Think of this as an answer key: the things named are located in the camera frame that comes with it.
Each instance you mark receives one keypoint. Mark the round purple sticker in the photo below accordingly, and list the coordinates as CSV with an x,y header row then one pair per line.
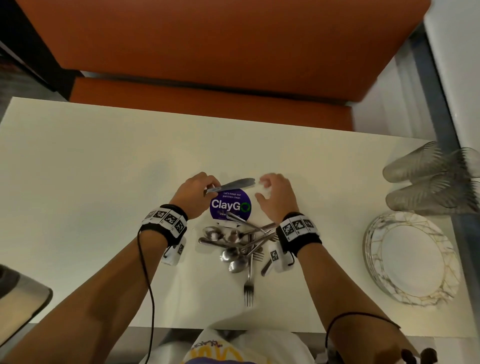
x,y
230,205

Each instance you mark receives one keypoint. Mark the person's left hand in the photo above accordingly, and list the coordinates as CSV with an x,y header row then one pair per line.
x,y
189,195

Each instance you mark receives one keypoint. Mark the grey metal window frame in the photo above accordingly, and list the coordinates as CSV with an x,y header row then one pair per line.
x,y
435,93

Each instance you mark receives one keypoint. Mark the white printed shirt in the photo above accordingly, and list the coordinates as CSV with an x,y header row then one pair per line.
x,y
240,347

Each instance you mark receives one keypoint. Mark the pile of silver cutlery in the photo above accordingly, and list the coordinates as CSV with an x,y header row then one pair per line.
x,y
236,243

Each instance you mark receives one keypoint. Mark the silver table knife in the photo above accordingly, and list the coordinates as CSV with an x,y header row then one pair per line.
x,y
234,184

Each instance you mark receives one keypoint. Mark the person's right forearm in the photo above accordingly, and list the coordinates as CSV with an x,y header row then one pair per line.
x,y
348,311

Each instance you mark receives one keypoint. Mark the person's left forearm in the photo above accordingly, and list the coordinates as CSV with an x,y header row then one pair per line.
x,y
86,300

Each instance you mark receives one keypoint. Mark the person's right hand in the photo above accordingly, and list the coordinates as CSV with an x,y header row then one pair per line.
x,y
279,198

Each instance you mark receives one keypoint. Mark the stack of white marbled plates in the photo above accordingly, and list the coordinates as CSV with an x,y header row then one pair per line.
x,y
412,258

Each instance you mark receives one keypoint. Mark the orange bench seat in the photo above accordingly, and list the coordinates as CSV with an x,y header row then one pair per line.
x,y
210,99

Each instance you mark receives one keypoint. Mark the person's left fingers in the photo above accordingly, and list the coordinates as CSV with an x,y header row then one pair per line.
x,y
208,180

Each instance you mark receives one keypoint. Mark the clear ribbed drinking glass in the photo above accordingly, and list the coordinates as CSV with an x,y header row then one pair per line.
x,y
423,197
423,161

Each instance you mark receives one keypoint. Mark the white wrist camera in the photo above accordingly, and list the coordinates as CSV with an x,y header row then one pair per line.
x,y
174,254
281,258

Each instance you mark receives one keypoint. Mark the person's right thumb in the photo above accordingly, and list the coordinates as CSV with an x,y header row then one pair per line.
x,y
261,200

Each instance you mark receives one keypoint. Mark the black marker wristband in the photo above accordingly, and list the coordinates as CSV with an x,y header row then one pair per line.
x,y
167,221
298,234

